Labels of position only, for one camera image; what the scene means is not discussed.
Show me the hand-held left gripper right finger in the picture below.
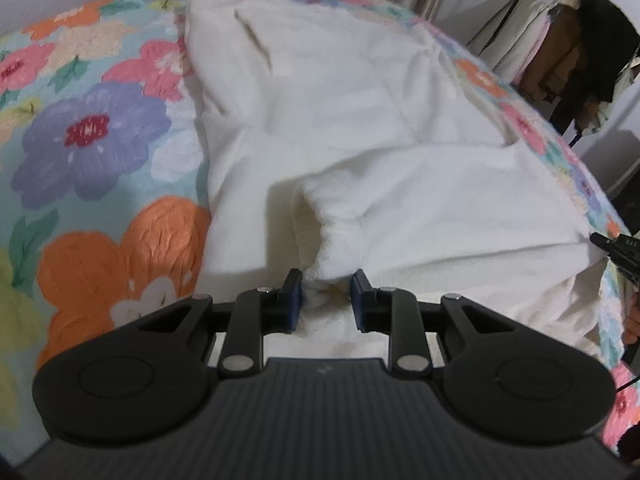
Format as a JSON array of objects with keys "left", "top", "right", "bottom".
[{"left": 350, "top": 269, "right": 517, "bottom": 380}]

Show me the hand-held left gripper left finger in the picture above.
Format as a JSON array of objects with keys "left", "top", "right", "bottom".
[{"left": 136, "top": 268, "right": 304, "bottom": 379}]

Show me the white fleece garment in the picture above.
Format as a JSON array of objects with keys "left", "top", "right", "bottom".
[{"left": 182, "top": 0, "right": 625, "bottom": 361}]

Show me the black clothes rack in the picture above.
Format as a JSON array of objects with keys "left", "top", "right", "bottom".
[{"left": 467, "top": 0, "right": 640, "bottom": 148}]

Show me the person's right hand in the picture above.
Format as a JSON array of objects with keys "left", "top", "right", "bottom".
[{"left": 622, "top": 290, "right": 640, "bottom": 346}]

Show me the hanging brown garment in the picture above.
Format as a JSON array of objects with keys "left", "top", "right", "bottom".
[{"left": 522, "top": 4, "right": 587, "bottom": 107}]

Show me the hanging black garment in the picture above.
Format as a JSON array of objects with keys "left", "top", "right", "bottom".
[{"left": 574, "top": 0, "right": 640, "bottom": 128}]

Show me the hanging pink garment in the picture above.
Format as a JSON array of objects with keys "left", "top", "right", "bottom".
[{"left": 517, "top": 15, "right": 553, "bottom": 92}]

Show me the hanging white garment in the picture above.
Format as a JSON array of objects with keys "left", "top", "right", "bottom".
[{"left": 474, "top": 0, "right": 552, "bottom": 87}]

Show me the floral bed blanket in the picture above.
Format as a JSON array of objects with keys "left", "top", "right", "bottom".
[{"left": 0, "top": 0, "right": 640, "bottom": 461}]

